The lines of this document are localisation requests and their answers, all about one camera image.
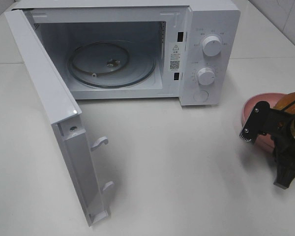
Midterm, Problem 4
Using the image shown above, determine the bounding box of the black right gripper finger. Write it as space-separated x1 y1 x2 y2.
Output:
273 162 295 189

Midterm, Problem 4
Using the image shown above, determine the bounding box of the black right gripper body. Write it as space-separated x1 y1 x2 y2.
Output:
263 108 295 164

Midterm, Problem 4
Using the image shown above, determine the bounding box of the pink round plate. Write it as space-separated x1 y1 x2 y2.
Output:
241 93 285 153

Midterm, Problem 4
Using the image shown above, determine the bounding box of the burger with lettuce and cheese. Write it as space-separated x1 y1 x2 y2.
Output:
273 92 295 115

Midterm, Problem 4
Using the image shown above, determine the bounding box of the round white door button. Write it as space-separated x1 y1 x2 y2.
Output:
194 90 208 103

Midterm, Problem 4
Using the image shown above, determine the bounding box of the white timer knob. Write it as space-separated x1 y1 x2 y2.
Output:
196 67 215 86

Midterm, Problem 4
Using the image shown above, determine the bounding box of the white microwave door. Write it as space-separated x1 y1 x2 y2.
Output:
5 10 114 226

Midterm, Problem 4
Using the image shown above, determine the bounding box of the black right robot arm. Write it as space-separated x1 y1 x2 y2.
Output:
261 109 295 189

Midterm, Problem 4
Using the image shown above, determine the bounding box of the upper white power knob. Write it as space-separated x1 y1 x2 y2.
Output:
202 35 222 57

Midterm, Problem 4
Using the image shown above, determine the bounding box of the white microwave oven body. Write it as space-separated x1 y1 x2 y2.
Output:
10 0 240 106

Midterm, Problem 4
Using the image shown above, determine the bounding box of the glass microwave turntable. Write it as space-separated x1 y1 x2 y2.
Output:
67 40 156 89

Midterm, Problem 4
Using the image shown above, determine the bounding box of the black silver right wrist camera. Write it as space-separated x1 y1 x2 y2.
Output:
239 101 270 143

